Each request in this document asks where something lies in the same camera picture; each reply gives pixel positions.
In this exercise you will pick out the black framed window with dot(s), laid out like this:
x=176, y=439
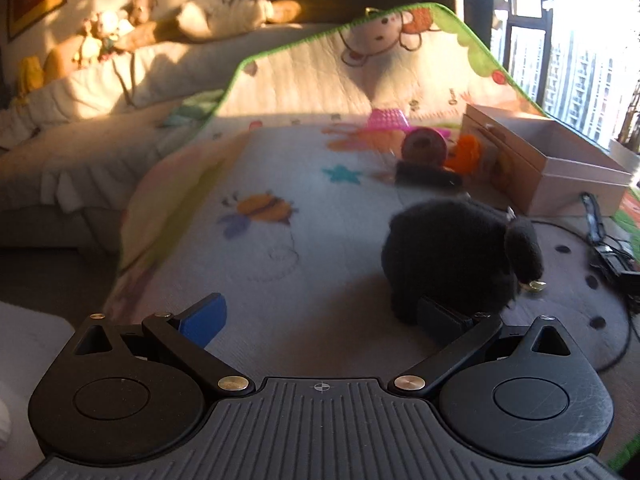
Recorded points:
x=545, y=75

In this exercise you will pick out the orange toy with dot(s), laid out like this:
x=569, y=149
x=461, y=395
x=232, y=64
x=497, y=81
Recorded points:
x=465, y=155

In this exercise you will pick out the printed play mat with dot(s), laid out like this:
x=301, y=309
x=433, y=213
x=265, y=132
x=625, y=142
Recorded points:
x=300, y=270

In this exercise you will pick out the black plush toy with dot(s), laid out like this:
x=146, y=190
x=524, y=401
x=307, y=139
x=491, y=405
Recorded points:
x=440, y=255

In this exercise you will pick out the cardboard box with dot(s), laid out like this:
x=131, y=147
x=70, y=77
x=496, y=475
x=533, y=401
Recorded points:
x=565, y=180

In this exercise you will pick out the pink plastic sieve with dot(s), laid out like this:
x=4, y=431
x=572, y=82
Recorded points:
x=387, y=120

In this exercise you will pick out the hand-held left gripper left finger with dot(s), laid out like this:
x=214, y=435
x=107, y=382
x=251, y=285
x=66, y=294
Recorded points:
x=205, y=320

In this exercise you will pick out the palm plant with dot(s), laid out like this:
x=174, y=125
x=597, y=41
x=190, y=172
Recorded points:
x=631, y=115

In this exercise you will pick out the brown plush toy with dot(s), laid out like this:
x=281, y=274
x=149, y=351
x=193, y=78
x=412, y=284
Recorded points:
x=142, y=7

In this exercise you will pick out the pale green cloth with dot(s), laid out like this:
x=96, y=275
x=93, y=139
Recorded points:
x=192, y=110

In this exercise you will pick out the small tan bolster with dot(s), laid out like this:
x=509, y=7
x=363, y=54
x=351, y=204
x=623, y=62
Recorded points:
x=286, y=10

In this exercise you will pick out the white plush toy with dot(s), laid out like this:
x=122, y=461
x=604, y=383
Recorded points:
x=102, y=27

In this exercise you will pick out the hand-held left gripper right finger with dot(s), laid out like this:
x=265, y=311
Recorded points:
x=440, y=321

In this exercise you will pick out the yellow plush toy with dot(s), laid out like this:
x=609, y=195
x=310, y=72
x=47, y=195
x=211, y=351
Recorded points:
x=30, y=75

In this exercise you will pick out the dark fuzzy oblong toy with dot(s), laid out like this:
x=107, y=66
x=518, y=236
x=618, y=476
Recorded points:
x=425, y=175

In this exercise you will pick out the white pillow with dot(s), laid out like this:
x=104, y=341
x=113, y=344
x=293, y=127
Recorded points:
x=220, y=15

